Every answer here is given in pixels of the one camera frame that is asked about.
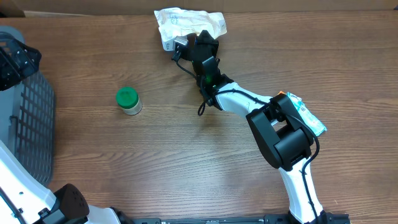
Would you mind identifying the beige dried mushroom bag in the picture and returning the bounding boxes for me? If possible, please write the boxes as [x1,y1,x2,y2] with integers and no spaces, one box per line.
[154,7,227,41]

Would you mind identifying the green bottle cap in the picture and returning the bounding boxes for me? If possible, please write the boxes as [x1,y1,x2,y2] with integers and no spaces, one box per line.
[116,86,139,109]

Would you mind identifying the clear jar white contents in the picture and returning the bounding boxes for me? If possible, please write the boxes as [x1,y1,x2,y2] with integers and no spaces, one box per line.
[116,86,142,115]

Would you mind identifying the teal snack packet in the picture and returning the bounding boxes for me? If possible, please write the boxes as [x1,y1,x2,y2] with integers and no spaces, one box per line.
[298,104,327,136]

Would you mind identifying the small teal tissue pack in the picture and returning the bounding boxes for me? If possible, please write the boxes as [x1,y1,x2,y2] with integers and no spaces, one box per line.
[286,92,302,110]

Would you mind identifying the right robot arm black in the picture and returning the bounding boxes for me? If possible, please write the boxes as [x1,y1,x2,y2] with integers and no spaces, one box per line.
[175,30,324,223]

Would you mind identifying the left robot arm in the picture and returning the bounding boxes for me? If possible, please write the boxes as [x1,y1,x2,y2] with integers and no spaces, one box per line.
[1,30,133,223]

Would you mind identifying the white barcode scanner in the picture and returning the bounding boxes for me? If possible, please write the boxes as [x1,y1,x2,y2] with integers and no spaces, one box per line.
[162,39,175,52]

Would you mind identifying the grey plastic shopping basket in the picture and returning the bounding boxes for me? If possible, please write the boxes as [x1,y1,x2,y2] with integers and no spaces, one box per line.
[1,26,56,186]

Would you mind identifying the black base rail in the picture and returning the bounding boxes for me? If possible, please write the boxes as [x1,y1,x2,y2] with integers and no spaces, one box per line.
[132,213,351,224]

